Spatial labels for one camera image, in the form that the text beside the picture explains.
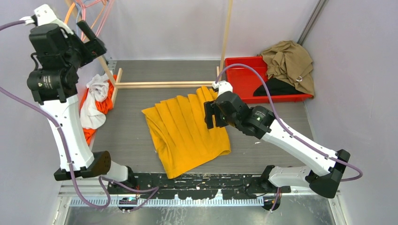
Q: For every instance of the pink wire hanger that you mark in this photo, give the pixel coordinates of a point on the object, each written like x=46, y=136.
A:
x=102, y=16

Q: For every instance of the red plastic bin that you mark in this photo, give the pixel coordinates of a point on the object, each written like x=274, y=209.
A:
x=245, y=82

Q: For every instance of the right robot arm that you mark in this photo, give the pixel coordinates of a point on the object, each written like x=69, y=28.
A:
x=323, y=168

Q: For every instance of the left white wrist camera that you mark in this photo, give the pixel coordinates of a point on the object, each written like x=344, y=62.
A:
x=43, y=15

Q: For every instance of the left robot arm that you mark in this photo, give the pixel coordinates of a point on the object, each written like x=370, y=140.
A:
x=56, y=93

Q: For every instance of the orange cloth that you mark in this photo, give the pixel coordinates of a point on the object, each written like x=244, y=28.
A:
x=104, y=107

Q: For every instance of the orange hanger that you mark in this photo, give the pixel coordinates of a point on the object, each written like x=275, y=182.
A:
x=72, y=12

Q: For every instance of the aluminium rail frame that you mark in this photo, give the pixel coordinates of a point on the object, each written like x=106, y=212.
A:
x=118, y=206

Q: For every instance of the yellow pleated skirt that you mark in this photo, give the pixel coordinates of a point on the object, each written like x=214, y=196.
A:
x=180, y=135

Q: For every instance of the wooden clothes rack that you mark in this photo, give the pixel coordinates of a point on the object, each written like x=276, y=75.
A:
x=118, y=85

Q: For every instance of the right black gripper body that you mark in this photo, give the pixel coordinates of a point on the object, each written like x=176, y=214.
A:
x=230, y=120

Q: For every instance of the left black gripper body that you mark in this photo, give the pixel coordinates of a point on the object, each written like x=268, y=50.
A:
x=78, y=55

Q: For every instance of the tan brown garment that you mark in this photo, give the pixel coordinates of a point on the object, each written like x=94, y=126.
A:
x=289, y=62

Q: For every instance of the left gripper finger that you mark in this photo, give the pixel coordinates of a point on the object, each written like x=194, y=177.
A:
x=96, y=47
x=85, y=28

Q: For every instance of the blue wire hanger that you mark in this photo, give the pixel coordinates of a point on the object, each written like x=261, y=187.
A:
x=80, y=10

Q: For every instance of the black garment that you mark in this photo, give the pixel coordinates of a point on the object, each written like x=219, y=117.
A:
x=276, y=87

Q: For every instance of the white cloth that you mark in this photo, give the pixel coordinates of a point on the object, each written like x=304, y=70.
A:
x=97, y=91

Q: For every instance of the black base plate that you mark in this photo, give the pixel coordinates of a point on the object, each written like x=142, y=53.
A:
x=202, y=186

